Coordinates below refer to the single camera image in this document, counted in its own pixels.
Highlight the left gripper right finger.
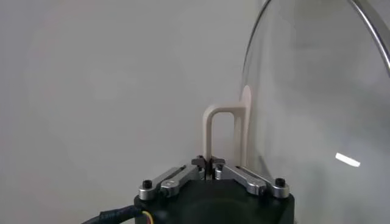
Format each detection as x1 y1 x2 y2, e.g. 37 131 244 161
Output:
210 156 290 199

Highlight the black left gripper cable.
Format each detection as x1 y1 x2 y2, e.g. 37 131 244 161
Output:
80 205 153 224

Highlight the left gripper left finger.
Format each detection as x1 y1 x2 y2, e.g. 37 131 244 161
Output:
138 155 211 201

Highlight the glass lid with cream handle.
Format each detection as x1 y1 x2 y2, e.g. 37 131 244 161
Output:
202 0 390 224

